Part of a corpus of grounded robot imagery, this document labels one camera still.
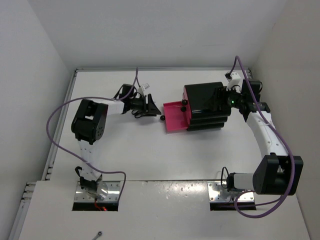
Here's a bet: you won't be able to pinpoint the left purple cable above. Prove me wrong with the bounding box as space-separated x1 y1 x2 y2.
46 66 141 201

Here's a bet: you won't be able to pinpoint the pink top drawer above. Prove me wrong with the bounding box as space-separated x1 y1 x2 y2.
181 91 189 106

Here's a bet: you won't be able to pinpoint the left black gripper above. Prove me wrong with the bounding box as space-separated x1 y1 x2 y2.
128 93 161 116

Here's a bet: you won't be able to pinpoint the small metal wrench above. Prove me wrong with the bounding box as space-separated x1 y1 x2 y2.
92 231 103 240

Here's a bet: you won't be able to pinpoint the pink drawer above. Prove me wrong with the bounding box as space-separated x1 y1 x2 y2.
163 101 190 133
181 91 189 106
180 105 191 120

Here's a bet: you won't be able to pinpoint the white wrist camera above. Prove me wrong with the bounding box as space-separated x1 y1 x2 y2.
137 83 150 96
225 72 242 91

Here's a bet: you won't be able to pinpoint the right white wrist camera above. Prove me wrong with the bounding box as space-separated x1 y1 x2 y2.
225 72 242 91

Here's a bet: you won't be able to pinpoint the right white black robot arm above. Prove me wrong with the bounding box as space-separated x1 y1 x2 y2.
207 82 304 196

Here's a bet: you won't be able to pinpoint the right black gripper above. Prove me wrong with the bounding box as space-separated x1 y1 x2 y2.
204 85 245 112

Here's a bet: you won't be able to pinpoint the purple cable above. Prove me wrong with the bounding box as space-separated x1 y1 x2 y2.
233 55 296 219
46 66 141 201

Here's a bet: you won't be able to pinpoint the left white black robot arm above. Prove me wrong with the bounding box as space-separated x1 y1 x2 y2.
71 84 161 196

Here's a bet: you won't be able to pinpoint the white front platform board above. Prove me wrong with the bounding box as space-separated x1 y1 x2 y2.
19 180 309 240

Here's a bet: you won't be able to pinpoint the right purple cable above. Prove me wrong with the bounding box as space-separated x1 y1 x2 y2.
233 55 296 219

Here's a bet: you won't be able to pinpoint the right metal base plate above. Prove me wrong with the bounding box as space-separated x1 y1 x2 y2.
207 180 255 204

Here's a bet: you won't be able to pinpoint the black handled scissors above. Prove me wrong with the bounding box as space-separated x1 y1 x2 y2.
131 110 146 119

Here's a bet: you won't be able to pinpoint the black drawer cabinet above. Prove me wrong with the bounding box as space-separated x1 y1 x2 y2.
183 82 231 132

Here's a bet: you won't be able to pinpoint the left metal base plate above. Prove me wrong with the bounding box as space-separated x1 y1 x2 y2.
74 181 121 203

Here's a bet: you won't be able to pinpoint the metal base plate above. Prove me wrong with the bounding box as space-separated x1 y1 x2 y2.
207 180 255 204
74 181 121 203

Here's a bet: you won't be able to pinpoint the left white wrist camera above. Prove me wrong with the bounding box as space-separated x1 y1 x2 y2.
137 83 150 96

